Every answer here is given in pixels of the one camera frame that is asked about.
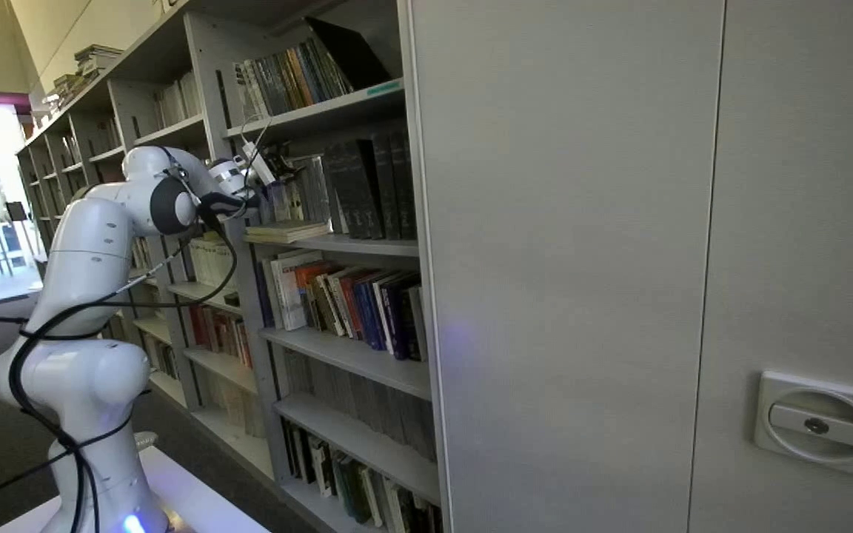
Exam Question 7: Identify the pile of flat books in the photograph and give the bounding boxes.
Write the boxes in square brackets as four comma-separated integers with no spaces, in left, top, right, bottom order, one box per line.
[242,225,329,245]

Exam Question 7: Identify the white cabinet lock handle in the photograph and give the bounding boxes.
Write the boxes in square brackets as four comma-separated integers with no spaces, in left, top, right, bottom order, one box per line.
[752,370,853,478]

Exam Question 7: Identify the grey metal bookshelf unit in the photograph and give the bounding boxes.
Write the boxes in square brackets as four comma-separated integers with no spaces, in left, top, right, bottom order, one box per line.
[11,69,276,487]
[185,0,443,533]

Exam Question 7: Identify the grey metal bookshelf right unit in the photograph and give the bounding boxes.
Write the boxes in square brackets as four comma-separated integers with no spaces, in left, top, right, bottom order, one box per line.
[185,0,443,533]

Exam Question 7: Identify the grey metal bookshelf left unit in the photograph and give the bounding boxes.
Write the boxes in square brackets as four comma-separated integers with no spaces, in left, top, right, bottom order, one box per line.
[11,69,276,487]

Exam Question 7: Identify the white robot table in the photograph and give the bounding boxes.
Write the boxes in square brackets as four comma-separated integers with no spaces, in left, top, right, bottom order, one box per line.
[0,442,273,533]

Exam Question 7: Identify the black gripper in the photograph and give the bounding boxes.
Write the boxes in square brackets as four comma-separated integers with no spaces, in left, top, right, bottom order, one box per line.
[240,140,279,188]

